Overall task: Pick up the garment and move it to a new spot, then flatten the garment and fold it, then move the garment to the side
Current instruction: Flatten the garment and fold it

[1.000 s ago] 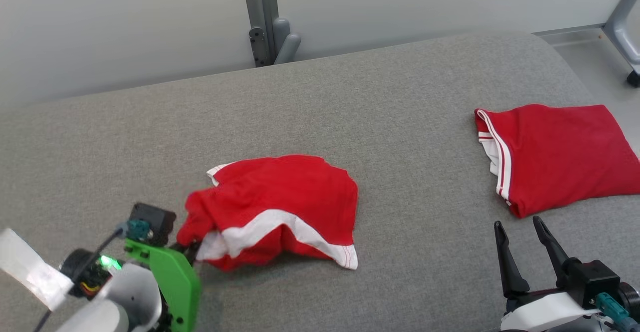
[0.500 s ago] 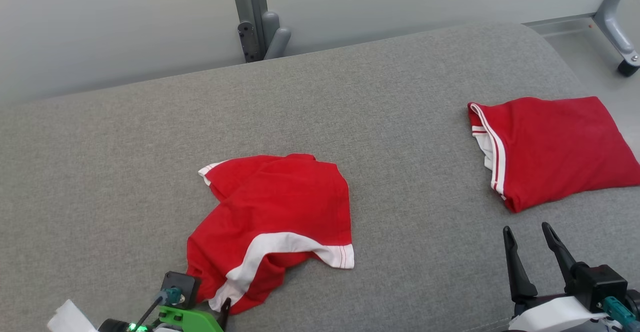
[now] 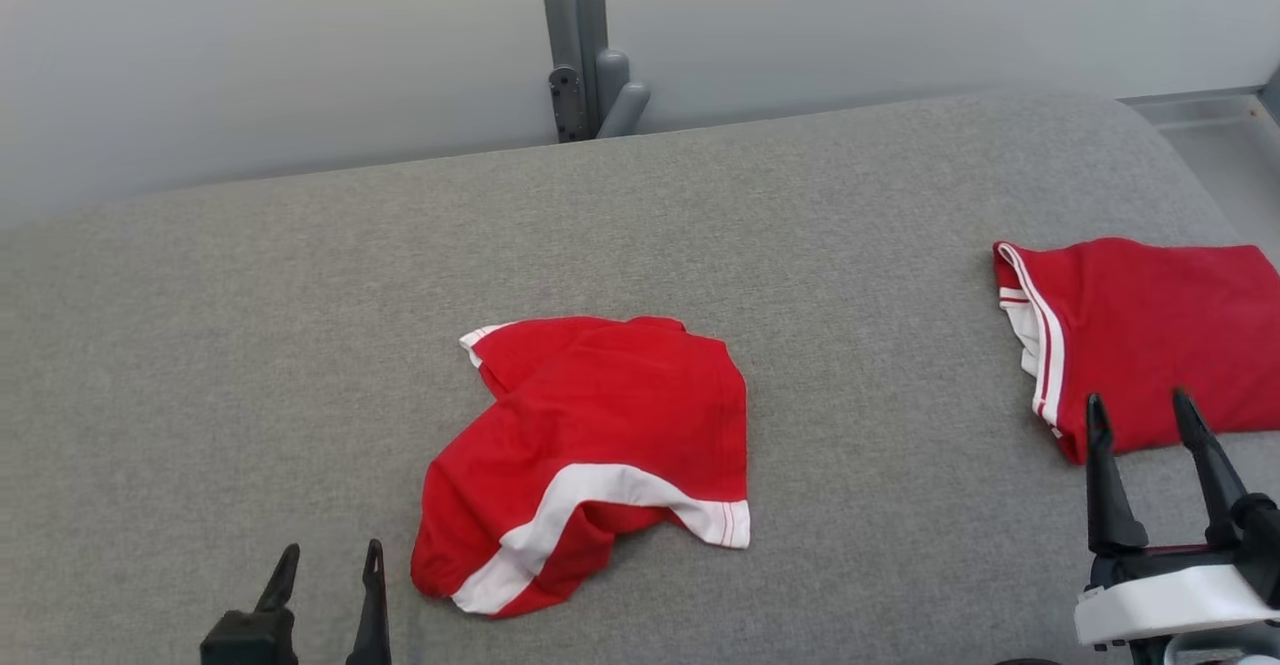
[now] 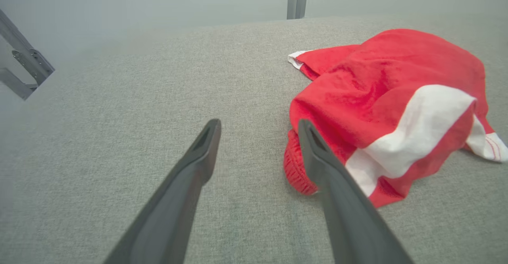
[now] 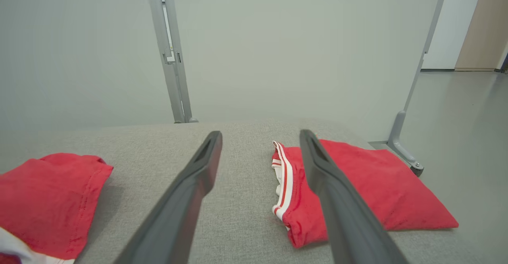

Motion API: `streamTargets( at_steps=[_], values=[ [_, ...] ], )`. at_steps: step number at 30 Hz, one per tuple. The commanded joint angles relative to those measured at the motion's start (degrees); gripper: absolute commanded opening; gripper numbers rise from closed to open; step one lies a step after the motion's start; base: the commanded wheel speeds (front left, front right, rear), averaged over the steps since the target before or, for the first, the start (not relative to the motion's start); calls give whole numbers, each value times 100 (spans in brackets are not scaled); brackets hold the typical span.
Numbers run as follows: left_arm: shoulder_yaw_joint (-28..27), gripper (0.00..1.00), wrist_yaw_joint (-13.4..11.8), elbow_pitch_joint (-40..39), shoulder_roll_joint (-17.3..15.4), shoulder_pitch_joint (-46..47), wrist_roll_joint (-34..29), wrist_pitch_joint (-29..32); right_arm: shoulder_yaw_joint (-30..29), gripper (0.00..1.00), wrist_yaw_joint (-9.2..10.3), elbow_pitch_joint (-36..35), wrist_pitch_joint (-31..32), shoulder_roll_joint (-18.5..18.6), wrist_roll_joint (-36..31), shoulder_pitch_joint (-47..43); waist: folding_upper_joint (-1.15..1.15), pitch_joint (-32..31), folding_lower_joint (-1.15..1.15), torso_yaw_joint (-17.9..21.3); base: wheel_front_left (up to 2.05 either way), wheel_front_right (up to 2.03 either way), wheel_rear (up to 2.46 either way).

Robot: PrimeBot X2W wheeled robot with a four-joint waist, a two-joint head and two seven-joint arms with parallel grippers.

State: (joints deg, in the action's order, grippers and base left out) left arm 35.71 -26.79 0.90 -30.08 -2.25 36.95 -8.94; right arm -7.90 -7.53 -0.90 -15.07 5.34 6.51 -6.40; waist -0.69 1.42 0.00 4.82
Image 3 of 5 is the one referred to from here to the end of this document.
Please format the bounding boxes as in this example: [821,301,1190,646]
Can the red basketball jersey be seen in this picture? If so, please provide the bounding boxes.
[993,237,1280,466]

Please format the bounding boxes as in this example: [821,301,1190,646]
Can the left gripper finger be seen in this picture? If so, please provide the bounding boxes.
[255,543,301,614]
[347,539,393,665]

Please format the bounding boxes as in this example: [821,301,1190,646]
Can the grey fabric sofa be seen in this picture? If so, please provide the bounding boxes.
[0,90,1280,665]

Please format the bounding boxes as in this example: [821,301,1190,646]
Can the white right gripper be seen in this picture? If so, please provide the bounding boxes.
[1075,390,1280,646]

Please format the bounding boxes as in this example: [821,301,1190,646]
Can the grey metal post with hinge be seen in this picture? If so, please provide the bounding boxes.
[535,0,651,143]

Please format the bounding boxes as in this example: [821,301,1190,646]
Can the red shorts with white trim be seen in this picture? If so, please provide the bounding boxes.
[410,315,751,618]

